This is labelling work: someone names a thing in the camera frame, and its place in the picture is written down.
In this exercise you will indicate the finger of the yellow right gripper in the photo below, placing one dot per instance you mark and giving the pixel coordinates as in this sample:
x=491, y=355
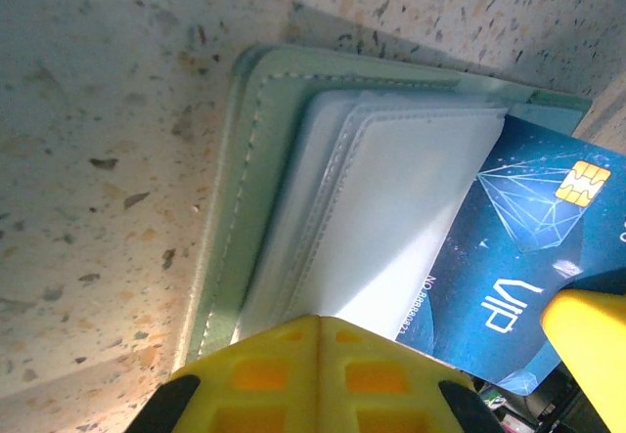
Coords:
x=601, y=282
x=592, y=345

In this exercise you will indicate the green card holder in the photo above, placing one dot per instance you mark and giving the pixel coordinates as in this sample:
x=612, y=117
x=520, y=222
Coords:
x=274, y=135

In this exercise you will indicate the blue box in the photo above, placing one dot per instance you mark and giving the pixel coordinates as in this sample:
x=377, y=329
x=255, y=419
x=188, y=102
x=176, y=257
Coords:
x=513, y=237

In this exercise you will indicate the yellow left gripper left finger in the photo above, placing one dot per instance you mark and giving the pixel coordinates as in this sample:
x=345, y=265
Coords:
x=244, y=389

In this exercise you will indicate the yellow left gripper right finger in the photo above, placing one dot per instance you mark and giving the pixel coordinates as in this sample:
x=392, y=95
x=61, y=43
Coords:
x=391, y=389

